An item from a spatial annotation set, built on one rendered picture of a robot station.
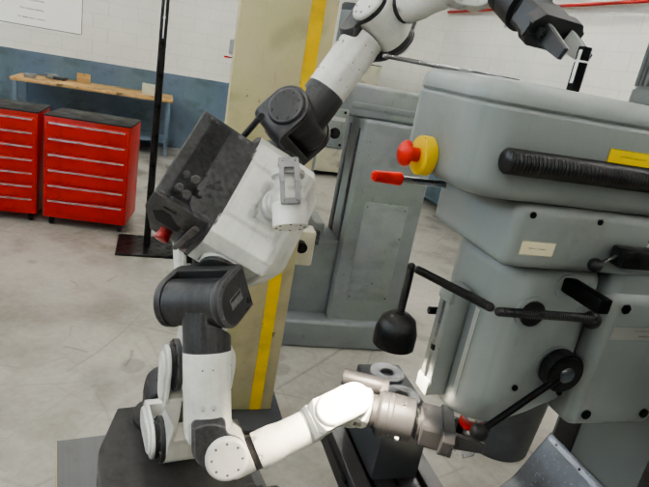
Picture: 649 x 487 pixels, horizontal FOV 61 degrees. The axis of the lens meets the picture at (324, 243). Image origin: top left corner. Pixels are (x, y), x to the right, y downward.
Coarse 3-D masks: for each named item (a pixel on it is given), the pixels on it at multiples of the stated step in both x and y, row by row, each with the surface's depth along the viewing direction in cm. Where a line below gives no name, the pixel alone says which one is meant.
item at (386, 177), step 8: (376, 176) 94; (384, 176) 94; (392, 176) 95; (400, 176) 95; (392, 184) 96; (400, 184) 96; (416, 184) 97; (424, 184) 97; (432, 184) 98; (440, 184) 98
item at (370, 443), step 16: (368, 368) 146; (384, 368) 145; (400, 368) 149; (400, 384) 141; (352, 432) 148; (368, 432) 137; (368, 448) 136; (384, 448) 131; (400, 448) 132; (416, 448) 134; (368, 464) 136; (384, 464) 133; (400, 464) 134; (416, 464) 136
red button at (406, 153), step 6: (402, 144) 83; (408, 144) 82; (402, 150) 83; (408, 150) 82; (414, 150) 83; (420, 150) 84; (402, 156) 83; (408, 156) 82; (414, 156) 83; (402, 162) 83; (408, 162) 83
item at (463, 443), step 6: (456, 438) 105; (462, 438) 105; (468, 438) 105; (456, 444) 105; (462, 444) 106; (468, 444) 105; (474, 444) 105; (480, 444) 105; (468, 450) 106; (474, 450) 105; (480, 450) 105
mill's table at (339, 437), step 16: (336, 432) 149; (336, 448) 144; (352, 448) 143; (336, 464) 143; (352, 464) 138; (336, 480) 142; (352, 480) 133; (368, 480) 133; (384, 480) 134; (400, 480) 136; (416, 480) 136; (432, 480) 137
